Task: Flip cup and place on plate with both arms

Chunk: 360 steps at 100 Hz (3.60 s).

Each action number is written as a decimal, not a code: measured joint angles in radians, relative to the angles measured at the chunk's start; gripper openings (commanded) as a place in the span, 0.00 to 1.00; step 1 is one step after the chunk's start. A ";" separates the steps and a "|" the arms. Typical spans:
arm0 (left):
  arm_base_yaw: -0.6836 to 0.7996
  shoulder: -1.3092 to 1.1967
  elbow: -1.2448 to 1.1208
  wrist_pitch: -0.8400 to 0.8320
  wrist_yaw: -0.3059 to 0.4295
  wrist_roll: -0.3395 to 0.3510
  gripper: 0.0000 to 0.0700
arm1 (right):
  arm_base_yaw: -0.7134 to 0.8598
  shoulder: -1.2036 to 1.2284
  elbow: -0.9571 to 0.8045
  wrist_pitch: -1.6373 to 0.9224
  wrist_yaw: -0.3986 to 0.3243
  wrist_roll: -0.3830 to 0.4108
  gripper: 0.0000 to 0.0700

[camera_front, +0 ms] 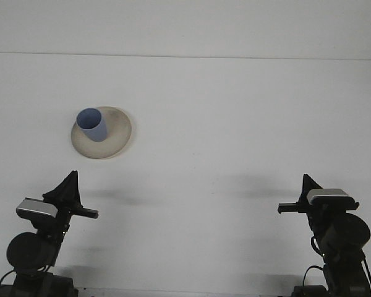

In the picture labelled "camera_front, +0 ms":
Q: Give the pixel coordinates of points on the pale blue cup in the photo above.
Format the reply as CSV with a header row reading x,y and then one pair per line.
x,y
96,130

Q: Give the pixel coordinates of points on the pale round plate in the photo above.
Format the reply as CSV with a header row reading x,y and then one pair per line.
x,y
114,145

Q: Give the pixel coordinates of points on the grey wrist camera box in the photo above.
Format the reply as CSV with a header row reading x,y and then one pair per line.
x,y
326,194
37,208

